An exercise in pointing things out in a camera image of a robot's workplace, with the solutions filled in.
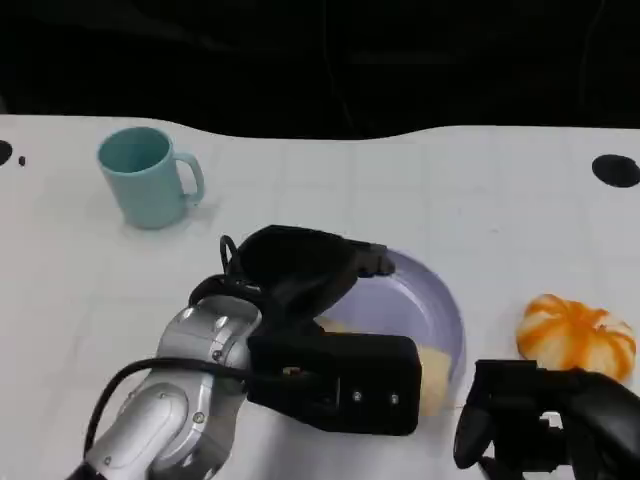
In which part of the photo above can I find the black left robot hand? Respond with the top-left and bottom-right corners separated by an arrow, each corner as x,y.
233,224 -> 399,334

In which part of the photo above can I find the long black arm cable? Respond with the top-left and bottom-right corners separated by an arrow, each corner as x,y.
82,356 -> 251,457

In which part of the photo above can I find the looped black wrist cable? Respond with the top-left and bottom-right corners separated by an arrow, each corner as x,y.
188,233 -> 275,321

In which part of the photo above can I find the pale beige toy bread roll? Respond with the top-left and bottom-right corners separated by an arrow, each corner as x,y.
315,314 -> 452,417

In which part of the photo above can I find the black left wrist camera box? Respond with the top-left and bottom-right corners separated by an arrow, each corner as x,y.
246,330 -> 422,437

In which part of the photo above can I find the orange striped toy bread roll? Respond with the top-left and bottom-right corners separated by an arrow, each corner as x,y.
515,293 -> 637,380

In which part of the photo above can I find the lilac plate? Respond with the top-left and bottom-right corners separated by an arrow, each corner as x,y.
319,248 -> 469,402

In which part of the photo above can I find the pale green mug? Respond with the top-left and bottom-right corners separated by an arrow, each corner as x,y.
96,126 -> 206,231

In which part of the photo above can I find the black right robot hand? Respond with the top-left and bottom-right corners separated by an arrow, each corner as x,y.
452,358 -> 640,480

